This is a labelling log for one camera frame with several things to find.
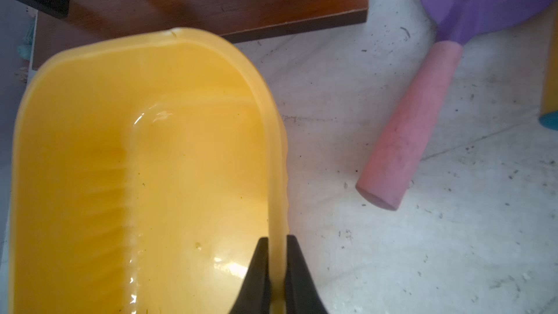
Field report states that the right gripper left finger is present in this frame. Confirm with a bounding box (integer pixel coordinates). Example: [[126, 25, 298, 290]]
[[229, 237, 271, 314]]

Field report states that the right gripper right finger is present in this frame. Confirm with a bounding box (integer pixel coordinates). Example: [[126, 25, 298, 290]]
[[285, 235, 328, 314]]

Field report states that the yellow plastic storage box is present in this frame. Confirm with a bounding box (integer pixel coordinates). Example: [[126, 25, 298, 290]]
[[7, 28, 289, 313]]

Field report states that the green yellow toy shovel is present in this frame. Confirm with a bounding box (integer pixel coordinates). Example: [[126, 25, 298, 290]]
[[539, 15, 557, 131]]

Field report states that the purple pink toy shovel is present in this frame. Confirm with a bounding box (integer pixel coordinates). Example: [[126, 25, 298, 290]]
[[356, 0, 556, 211]]

